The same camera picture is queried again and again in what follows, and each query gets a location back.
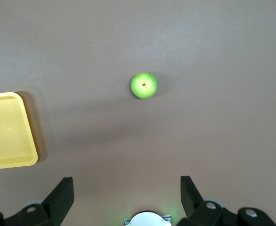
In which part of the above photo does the green apple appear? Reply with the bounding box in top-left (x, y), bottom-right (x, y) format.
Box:
top-left (130, 72), bottom-right (158, 100)

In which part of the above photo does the brown table mat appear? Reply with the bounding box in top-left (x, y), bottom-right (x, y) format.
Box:
top-left (0, 0), bottom-right (276, 226)

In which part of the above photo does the yellow plastic tray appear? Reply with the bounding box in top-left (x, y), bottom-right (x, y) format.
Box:
top-left (0, 91), bottom-right (39, 170)

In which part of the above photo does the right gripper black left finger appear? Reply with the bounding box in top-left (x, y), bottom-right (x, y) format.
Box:
top-left (0, 177), bottom-right (75, 226)

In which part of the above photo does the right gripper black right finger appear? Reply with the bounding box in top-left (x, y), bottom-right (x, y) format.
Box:
top-left (175, 175), bottom-right (276, 226)

